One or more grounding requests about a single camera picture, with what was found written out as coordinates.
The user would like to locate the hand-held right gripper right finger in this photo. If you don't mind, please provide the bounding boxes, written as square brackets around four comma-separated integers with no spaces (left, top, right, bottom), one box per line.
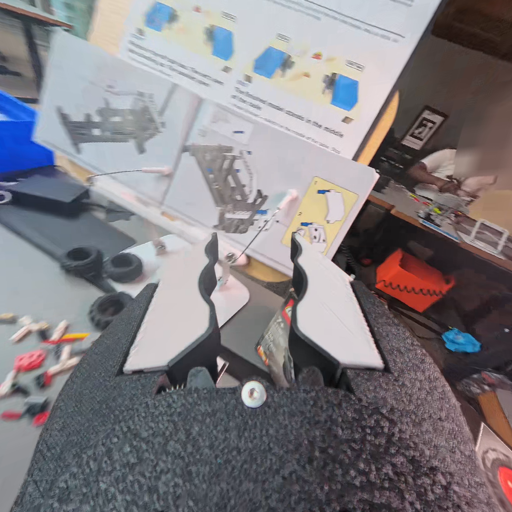
[289,232,385,370]

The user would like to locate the grey toy model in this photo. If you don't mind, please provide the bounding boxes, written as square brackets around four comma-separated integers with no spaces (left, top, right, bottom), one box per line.
[418,191,471,225]

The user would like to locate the blue plastic object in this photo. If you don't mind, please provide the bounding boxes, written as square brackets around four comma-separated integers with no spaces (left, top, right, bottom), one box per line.
[441,327,482,354]

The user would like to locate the pile of red white pieces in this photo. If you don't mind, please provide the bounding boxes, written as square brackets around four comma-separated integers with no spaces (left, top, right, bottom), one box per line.
[0,312,95,429]

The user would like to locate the background wooden table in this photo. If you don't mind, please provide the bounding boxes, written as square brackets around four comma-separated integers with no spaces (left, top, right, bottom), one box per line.
[0,0,73,97]

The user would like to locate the grey desk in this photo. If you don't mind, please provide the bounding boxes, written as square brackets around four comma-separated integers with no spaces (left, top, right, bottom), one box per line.
[0,224,293,441]

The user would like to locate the toy building instruction booklet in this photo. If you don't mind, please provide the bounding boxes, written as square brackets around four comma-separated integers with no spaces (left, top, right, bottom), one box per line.
[34,30,381,277]

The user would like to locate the blue storage bin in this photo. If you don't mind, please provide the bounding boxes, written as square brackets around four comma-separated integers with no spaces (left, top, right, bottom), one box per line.
[0,90,55,179]

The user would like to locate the coiled cord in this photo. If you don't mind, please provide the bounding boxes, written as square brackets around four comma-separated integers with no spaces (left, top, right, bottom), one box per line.
[376,279,449,299]

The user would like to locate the wooden edged work table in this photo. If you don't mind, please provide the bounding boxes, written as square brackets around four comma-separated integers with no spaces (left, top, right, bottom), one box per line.
[367,182,512,273]

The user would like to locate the black white marker tag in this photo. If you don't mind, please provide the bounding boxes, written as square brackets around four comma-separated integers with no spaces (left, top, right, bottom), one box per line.
[400,105,449,153]

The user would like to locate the black power adapter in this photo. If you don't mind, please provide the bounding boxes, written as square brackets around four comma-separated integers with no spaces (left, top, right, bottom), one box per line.
[8,175,91,217]

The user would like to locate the black adapter cable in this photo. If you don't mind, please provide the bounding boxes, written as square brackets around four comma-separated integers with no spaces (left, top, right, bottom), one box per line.
[86,199,135,223]

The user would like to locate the printed task instruction sheet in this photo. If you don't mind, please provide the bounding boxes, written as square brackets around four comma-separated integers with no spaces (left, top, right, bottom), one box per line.
[118,0,445,161]

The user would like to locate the orange plastic container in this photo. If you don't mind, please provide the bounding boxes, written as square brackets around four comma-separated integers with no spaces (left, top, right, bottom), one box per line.
[375,248,457,314]

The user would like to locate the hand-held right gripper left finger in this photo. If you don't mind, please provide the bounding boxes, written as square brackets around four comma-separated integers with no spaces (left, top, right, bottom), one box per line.
[123,233,222,374]

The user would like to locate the white frame stand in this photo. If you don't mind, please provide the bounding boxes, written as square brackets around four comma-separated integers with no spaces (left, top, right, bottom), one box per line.
[459,218,511,257]

